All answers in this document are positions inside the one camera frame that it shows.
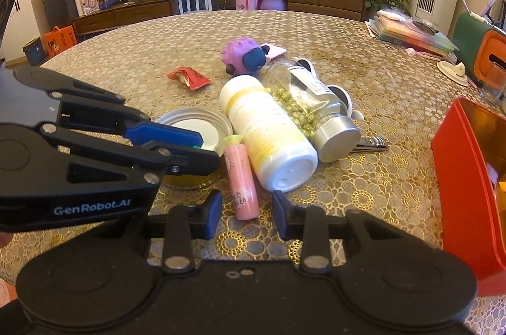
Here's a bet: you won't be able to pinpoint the round tin can with lid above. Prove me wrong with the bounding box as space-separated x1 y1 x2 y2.
154 106 234 191

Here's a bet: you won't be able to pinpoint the pink tube stick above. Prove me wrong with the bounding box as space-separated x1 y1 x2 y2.
224 135 260 220

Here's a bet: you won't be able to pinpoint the white yellow plastic bottle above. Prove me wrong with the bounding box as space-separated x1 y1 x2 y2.
219 75 318 192

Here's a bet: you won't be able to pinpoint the red candy wrapper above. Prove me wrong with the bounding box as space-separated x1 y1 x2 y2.
166 66 211 91

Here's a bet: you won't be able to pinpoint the clear bottle of yellow pills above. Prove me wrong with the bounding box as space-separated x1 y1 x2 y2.
261 60 360 163

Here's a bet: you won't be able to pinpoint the pink purple sheep toy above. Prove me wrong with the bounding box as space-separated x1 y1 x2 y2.
221 38 269 76

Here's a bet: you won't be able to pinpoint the white sunglasses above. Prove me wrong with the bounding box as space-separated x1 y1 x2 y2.
297 58 365 121

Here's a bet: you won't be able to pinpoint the person's left hand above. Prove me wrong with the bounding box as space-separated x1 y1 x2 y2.
0 232 14 248

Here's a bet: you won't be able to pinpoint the orange paper bag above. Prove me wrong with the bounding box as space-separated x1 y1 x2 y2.
43 25 77 58

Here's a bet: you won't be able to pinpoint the metal nail clipper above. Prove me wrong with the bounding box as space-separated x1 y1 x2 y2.
352 136 388 153

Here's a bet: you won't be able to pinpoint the small white card box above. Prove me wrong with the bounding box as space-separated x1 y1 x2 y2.
261 44 287 64

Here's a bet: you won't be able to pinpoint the white wifi router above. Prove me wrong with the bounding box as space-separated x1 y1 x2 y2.
177 0 213 14

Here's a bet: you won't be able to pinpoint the red metal tin box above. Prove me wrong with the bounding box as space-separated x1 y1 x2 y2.
431 97 505 295

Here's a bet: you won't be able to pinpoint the white round lid with knob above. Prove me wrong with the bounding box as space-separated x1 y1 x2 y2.
436 60 468 87

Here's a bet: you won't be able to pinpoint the stack of books and folders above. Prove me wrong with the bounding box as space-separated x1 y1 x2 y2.
365 9 459 57

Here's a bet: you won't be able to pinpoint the clear drinking glass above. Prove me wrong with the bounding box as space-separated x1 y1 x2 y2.
480 62 506 105

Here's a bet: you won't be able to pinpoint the green orange tissue box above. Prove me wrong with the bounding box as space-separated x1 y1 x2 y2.
451 13 505 83

